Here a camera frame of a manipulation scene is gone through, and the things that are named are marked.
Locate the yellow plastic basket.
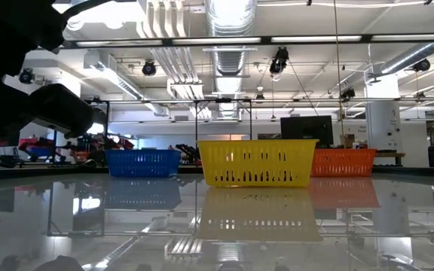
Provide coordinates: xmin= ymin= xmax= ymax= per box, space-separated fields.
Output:
xmin=197 ymin=139 xmax=319 ymax=188

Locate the blue plastic basket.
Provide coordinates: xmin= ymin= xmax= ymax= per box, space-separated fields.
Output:
xmin=105 ymin=149 xmax=182 ymax=178

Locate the black computer monitor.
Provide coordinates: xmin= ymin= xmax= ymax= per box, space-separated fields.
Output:
xmin=280 ymin=115 xmax=334 ymax=150

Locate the brown cardboard box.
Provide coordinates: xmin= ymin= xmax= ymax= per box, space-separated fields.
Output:
xmin=339 ymin=133 xmax=356 ymax=148

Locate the orange plastic basket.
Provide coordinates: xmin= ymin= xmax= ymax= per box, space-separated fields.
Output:
xmin=310 ymin=148 xmax=377 ymax=178

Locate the wooden background table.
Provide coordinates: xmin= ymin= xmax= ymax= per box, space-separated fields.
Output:
xmin=374 ymin=151 xmax=406 ymax=166

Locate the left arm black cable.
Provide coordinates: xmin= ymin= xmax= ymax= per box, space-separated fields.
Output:
xmin=61 ymin=0 xmax=115 ymax=20

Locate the black background rig frame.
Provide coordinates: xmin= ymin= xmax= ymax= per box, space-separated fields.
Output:
xmin=50 ymin=98 xmax=254 ymax=166

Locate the silver ventilation duct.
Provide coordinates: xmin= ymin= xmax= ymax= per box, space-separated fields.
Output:
xmin=204 ymin=0 xmax=258 ymax=95
xmin=381 ymin=40 xmax=434 ymax=76

